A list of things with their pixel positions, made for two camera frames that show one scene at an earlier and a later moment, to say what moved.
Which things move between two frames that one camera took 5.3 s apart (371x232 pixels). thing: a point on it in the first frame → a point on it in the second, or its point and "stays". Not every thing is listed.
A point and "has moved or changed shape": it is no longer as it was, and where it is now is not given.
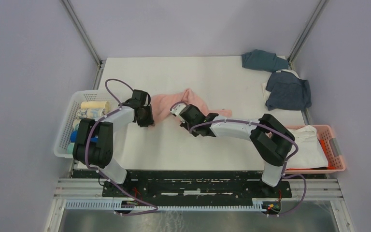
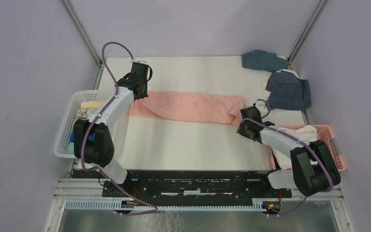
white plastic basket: [60, 148] stays
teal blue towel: [262, 60] stays
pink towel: [162, 103] has moved or changed shape
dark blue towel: [288, 92] stays
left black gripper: [150, 120] → [145, 94]
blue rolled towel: [74, 136] stays
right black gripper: [186, 124] → [241, 130]
